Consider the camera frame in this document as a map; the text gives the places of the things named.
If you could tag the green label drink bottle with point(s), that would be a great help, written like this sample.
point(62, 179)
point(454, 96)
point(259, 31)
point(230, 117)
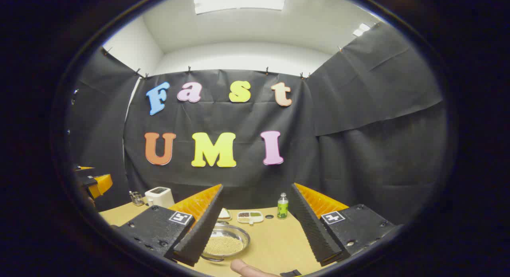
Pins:
point(282, 209)

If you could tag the white sandwich plate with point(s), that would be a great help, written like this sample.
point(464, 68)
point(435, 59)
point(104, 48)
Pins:
point(225, 217)

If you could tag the small ceiling light panel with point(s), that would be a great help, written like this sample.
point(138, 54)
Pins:
point(361, 30)

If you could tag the stainless steel pot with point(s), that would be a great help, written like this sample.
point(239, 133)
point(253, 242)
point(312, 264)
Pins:
point(233, 231)

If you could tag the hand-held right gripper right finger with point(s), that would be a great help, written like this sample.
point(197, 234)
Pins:
point(312, 229)

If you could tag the white divided bean tray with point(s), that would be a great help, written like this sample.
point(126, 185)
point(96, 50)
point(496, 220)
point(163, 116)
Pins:
point(250, 217)

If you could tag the white toaster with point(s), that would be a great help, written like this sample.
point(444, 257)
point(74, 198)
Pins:
point(159, 197)

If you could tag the pile of soybeans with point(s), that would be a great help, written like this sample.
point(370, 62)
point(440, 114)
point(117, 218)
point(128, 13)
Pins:
point(225, 246)

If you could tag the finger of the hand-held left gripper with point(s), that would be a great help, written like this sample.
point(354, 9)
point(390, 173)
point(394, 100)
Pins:
point(102, 185)

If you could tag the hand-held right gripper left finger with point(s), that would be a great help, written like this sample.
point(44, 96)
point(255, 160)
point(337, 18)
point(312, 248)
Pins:
point(203, 229)

